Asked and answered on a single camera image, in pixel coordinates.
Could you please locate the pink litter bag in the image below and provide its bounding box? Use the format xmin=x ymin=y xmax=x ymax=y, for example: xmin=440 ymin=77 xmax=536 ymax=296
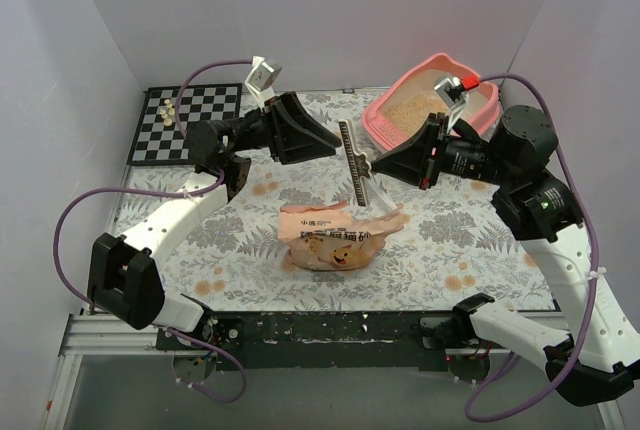
xmin=278 ymin=202 xmax=404 ymax=271

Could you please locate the beige bag clip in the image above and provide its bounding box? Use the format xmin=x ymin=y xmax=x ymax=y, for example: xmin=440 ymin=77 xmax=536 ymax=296
xmin=338 ymin=119 xmax=371 ymax=207

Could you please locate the clear plastic scoop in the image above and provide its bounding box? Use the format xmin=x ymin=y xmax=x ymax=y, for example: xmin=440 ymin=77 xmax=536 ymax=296
xmin=368 ymin=176 xmax=400 ymax=213

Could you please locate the floral table mat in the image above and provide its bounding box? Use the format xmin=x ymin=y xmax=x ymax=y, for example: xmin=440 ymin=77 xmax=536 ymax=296
xmin=94 ymin=89 xmax=557 ymax=313

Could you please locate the black white chessboard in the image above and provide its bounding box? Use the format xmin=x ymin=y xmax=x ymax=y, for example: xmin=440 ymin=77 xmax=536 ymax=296
xmin=127 ymin=83 xmax=242 ymax=167

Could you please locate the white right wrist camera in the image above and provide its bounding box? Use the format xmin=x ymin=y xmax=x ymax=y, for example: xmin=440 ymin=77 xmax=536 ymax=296
xmin=434 ymin=74 xmax=480 ymax=130

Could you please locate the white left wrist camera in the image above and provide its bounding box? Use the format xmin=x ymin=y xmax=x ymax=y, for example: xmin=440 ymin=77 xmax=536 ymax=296
xmin=244 ymin=56 xmax=282 ymax=108

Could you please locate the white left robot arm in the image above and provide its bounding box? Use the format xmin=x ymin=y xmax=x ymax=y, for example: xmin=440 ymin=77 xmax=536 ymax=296
xmin=87 ymin=92 xmax=341 ymax=350

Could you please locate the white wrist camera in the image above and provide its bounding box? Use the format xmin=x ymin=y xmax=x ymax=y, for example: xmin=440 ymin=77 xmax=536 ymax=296
xmin=434 ymin=74 xmax=480 ymax=130
xmin=244 ymin=56 xmax=282 ymax=108

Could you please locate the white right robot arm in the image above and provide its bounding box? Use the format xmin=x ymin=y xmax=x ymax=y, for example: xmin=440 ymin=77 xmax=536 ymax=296
xmin=372 ymin=105 xmax=639 ymax=407

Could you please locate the pink litter box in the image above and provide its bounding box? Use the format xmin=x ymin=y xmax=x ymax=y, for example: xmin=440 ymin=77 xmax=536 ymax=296
xmin=361 ymin=53 xmax=502 ymax=152

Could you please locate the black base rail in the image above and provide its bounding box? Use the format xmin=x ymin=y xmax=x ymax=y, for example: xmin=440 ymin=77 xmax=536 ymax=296
xmin=154 ymin=309 xmax=494 ymax=372

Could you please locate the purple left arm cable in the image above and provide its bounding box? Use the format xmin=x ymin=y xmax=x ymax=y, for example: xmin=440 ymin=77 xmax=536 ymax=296
xmin=52 ymin=58 xmax=261 ymax=404

